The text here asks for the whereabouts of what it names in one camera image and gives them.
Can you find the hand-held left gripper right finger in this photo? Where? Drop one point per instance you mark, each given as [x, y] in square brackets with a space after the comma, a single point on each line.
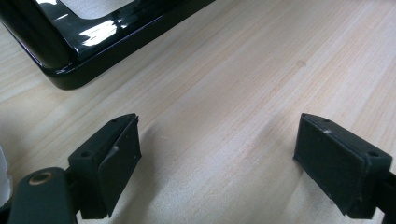
[339, 168]

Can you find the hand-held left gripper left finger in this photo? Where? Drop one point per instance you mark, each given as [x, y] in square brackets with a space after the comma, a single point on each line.
[102, 174]

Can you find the red and black shoe rack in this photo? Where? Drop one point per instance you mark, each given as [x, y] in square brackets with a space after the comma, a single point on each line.
[77, 71]

